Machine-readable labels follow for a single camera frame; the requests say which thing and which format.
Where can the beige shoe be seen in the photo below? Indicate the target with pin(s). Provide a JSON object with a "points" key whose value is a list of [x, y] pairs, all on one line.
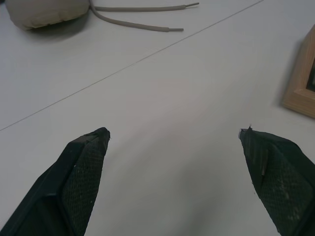
{"points": [[44, 12]]}

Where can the beige shoelace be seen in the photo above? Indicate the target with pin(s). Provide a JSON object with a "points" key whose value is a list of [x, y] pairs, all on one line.
{"points": [[145, 9], [133, 24]]}

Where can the light wooden picture frame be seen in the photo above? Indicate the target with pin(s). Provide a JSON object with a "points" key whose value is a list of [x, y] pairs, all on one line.
{"points": [[301, 83]]}

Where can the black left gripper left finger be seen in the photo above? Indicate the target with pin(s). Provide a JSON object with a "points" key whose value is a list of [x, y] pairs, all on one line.
{"points": [[73, 182]]}

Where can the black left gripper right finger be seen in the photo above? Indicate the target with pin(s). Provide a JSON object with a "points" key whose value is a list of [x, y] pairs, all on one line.
{"points": [[278, 182]]}

